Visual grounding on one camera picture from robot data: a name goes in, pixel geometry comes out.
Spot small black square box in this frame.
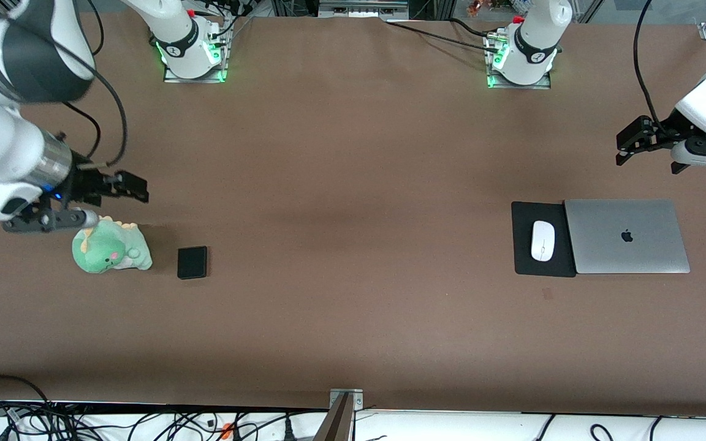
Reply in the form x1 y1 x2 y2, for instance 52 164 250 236
177 246 208 281

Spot white computer mouse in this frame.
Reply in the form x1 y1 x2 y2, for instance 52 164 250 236
531 220 555 262

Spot black mouse pad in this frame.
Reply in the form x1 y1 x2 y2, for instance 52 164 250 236
511 200 577 277

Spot green dinosaur plush toy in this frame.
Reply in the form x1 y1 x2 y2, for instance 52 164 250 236
72 215 153 274

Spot silver laptop with apple logo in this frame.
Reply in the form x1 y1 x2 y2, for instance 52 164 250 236
564 198 691 274

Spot grey metal box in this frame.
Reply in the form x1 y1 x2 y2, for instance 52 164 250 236
318 0 409 19

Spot white lower shelf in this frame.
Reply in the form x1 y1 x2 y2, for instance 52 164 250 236
0 401 706 441

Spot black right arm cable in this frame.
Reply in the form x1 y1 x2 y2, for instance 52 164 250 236
53 37 129 170

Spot thin black cable loop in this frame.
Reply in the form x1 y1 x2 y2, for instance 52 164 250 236
62 101 102 159

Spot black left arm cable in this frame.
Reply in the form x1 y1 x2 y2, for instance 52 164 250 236
633 0 672 132

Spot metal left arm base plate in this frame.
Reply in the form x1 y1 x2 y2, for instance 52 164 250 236
487 34 553 91

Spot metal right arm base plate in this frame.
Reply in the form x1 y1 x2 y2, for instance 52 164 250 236
163 24 229 83

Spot black cable to arm base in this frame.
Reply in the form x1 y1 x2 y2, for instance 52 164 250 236
385 21 501 53

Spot metal table edge bracket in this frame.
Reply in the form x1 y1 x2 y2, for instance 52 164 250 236
315 388 364 441

